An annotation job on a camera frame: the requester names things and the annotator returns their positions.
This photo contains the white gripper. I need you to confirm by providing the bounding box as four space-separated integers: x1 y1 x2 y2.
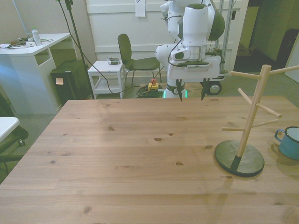
167 55 222 103

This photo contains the blue enamel mug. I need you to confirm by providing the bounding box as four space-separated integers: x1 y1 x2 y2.
274 126 299 161

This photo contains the wooden mug tree black base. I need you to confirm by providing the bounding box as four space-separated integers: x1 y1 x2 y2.
214 64 299 178

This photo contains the white wheeled cart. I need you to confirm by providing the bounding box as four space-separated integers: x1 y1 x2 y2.
205 0 236 96

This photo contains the yellow emergency stop button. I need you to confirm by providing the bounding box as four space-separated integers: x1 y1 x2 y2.
148 78 160 91

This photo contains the cart electronics wiring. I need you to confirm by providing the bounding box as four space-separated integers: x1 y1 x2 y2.
205 47 223 57

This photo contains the dark plastic chair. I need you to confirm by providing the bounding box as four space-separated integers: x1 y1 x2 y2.
117 33 162 87

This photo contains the white side table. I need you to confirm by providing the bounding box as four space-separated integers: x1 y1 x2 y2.
87 60 126 100

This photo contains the white paper sheet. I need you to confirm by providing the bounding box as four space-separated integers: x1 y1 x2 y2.
135 0 146 17

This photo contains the black bag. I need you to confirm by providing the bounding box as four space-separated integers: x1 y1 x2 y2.
277 28 299 63

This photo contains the black case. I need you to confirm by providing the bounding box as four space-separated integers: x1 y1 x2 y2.
50 60 93 105

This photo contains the black tripod stand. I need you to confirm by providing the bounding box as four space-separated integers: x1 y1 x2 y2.
55 0 95 100

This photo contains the clear plastic bottle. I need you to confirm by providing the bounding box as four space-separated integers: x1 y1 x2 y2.
31 26 43 46

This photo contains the white desk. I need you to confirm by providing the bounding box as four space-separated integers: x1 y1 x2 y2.
0 33 78 115

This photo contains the tools pile on desk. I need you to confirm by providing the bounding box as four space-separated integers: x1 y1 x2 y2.
6 36 27 49

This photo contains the white slanted pole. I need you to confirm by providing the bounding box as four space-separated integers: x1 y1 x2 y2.
13 0 27 36

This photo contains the white table corner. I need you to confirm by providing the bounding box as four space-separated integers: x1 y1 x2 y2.
0 117 20 143

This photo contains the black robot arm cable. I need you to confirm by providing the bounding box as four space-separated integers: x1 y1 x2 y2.
161 14 184 67

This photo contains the coiled dark cable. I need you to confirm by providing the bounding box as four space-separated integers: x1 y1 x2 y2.
136 84 164 99

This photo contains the long black cable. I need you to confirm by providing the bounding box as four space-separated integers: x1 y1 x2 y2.
58 0 150 95

